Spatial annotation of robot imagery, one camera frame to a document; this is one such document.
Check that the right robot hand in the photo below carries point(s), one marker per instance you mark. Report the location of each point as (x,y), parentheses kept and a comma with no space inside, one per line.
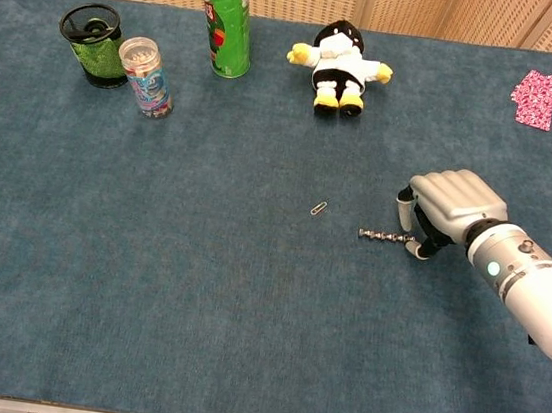
(449,207)

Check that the silver paper clip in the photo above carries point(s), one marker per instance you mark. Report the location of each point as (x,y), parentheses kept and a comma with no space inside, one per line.
(319,208)

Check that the pink patterned cloth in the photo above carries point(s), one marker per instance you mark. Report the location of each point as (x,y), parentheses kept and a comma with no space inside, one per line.
(540,99)

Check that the black and white plush penguin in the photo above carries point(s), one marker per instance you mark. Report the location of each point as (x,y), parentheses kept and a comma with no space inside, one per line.
(338,68)

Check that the green chips can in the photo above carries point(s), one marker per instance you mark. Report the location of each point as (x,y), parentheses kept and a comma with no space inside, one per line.
(225,16)

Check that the clear plastic snack jar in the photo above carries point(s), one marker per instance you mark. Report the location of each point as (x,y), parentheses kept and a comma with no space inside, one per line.
(146,79)

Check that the black mesh pen holder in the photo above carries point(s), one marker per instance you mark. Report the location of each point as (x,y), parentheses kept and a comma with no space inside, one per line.
(94,45)

